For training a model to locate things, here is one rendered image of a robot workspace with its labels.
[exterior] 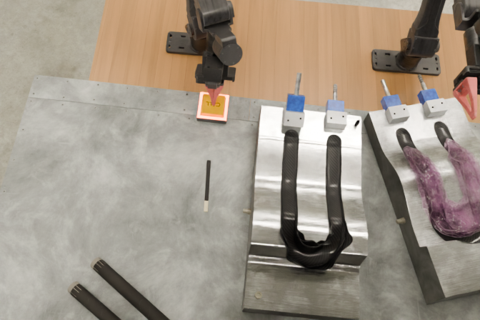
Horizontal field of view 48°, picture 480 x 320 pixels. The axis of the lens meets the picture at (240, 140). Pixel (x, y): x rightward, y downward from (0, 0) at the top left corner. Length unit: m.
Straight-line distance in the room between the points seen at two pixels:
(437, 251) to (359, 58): 0.61
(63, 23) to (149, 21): 1.11
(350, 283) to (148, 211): 0.51
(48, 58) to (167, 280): 1.53
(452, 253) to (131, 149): 0.82
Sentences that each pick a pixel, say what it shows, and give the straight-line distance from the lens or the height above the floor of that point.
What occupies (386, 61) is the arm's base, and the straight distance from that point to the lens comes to 1.63.
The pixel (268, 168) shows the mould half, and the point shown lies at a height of 0.88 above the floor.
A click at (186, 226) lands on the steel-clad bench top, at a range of 1.34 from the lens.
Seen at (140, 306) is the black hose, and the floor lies 0.86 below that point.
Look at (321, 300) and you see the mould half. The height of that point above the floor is 0.86.
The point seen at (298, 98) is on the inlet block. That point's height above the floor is 0.95.
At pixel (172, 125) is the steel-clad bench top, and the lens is 1.44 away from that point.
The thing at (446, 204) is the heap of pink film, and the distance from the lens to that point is 1.38.
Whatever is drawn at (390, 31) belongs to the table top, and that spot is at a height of 0.80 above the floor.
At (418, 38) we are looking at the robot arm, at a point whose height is 0.96.
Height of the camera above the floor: 2.09
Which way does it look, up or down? 65 degrees down
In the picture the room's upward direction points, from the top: 9 degrees clockwise
